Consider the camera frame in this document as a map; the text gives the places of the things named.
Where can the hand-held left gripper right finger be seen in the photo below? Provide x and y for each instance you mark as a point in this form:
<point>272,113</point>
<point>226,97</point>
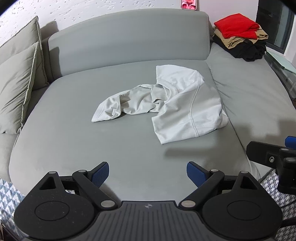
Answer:
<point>196,174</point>

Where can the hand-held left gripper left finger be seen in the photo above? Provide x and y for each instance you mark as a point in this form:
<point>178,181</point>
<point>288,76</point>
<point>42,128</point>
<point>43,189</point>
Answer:
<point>101,174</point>

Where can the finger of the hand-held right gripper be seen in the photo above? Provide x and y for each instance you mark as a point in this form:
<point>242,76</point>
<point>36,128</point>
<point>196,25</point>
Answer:
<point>291,141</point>
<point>261,150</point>

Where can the white t-shirt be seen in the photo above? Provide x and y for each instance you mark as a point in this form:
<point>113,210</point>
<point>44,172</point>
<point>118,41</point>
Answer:
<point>185,99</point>

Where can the grey sofa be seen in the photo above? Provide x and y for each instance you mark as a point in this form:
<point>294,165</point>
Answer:
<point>129,148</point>

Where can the blue white patterned rug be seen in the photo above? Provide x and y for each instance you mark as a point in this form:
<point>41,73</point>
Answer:
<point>275,197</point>

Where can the glass side table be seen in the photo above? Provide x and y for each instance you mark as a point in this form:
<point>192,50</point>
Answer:
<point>281,66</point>

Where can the folded black garment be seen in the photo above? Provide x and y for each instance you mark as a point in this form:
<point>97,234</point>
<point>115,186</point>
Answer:
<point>248,49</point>

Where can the dark framed window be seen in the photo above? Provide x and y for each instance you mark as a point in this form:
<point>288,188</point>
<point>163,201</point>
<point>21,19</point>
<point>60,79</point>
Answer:
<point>277,23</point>

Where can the small grey cushion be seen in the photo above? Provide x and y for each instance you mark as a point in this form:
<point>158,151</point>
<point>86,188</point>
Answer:
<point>16,90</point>

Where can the folded red garment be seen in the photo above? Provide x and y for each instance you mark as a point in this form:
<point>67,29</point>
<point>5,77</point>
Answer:
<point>235,26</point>

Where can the large grey cushion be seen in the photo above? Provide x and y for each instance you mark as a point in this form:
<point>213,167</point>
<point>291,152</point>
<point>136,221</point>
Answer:
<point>17,46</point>

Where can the pink phone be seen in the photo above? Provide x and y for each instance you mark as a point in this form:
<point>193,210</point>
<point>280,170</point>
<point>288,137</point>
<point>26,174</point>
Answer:
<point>189,4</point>

